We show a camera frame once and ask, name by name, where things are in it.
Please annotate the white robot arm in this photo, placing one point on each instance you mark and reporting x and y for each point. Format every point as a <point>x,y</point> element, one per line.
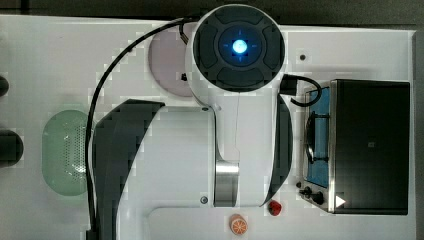
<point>232,148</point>

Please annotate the round pink plate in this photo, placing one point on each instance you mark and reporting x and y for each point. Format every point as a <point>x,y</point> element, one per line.
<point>166,59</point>

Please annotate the red strawberry near oven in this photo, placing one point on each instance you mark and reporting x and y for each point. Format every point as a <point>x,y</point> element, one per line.
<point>274,208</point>

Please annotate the stainless toaster oven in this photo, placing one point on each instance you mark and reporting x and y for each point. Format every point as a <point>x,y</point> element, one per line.
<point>356,147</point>

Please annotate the green perforated colander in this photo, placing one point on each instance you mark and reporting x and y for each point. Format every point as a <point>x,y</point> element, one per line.
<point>63,150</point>

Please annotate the black round object left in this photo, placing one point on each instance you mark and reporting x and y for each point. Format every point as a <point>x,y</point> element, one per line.
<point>11,148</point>

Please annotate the dark object left edge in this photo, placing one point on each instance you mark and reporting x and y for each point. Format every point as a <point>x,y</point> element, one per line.
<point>4,86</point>

